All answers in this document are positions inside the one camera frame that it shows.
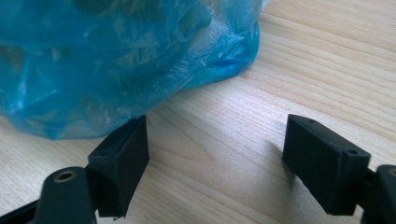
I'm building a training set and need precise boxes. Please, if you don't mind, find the blue plastic bag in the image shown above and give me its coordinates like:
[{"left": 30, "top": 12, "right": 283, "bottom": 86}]
[{"left": 0, "top": 0, "right": 271, "bottom": 141}]

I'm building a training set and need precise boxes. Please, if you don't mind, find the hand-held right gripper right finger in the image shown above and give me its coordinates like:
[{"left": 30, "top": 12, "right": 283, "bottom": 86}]
[{"left": 281, "top": 113, "right": 373, "bottom": 217}]

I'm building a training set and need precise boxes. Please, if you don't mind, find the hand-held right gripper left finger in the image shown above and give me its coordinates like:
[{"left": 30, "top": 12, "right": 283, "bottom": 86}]
[{"left": 87, "top": 115, "right": 150, "bottom": 218}]

